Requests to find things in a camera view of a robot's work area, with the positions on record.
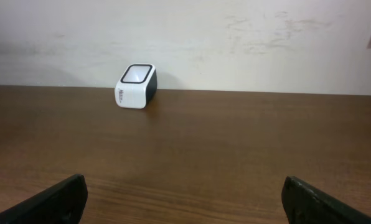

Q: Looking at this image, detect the white barcode scanner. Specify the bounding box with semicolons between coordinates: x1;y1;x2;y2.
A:
115;63;157;109

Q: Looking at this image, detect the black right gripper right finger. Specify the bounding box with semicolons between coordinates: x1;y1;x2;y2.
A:
281;176;371;224

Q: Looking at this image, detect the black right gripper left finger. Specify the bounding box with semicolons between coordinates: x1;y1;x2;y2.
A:
0;174;88;224

